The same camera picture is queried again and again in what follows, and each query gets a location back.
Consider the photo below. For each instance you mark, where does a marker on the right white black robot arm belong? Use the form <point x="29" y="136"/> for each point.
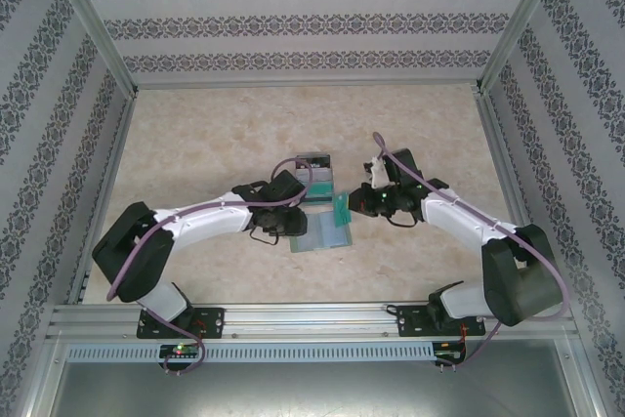
<point x="454" y="221"/>

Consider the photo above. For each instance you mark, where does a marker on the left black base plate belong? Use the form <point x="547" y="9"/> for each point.
<point x="210" y="321"/>

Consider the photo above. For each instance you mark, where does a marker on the controller board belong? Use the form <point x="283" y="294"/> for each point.
<point x="178" y="351"/>
<point x="449" y="353"/>

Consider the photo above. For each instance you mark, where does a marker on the steel sheet panel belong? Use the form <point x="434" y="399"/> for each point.
<point x="312" y="392"/>

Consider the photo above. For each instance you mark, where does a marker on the white plastic connector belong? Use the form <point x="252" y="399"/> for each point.
<point x="377" y="173"/>

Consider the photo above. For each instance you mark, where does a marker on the left controller board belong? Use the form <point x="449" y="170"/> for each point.
<point x="178" y="351"/>

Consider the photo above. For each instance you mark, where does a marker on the aluminium mounting rail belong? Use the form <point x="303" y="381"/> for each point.
<point x="312" y="321"/>

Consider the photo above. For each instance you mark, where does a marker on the aluminium side rail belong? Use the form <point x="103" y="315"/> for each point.
<point x="508" y="168"/>
<point x="105" y="192"/>

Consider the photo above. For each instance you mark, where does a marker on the light green card holder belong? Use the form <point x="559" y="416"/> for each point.
<point x="322" y="236"/>

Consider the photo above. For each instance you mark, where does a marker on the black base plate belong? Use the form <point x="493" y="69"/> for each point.
<point x="210" y="321"/>
<point x="412" y="321"/>

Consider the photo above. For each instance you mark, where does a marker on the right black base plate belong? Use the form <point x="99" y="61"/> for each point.
<point x="412" y="321"/>

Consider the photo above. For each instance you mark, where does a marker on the aluminium frame post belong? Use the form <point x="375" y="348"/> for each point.
<point x="93" y="21"/>
<point x="522" y="21"/>
<point x="588" y="378"/>
<point x="41" y="378"/>

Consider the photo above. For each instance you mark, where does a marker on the right black wrist camera box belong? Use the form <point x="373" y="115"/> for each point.
<point x="403" y="168"/>

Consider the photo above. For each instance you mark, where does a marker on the black VIP card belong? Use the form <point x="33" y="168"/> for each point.
<point x="317" y="162"/>

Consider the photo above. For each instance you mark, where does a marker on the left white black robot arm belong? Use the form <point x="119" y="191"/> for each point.
<point x="210" y="221"/>

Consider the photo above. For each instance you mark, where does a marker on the silver grey card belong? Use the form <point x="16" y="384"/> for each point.
<point x="320" y="176"/>

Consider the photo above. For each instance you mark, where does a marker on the teal green card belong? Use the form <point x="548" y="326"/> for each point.
<point x="342" y="212"/>
<point x="320" y="188"/>

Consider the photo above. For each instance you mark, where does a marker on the right controller board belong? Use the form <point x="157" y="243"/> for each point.
<point x="449" y="353"/>

